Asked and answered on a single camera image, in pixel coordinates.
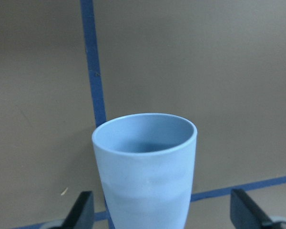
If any light blue plastic cup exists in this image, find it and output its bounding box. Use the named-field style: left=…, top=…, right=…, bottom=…
left=92, top=113, right=197, bottom=229

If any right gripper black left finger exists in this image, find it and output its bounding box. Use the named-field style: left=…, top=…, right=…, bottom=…
left=60, top=191, right=94, bottom=229

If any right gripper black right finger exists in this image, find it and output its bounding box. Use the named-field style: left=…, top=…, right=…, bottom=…
left=230, top=189, right=276, bottom=229

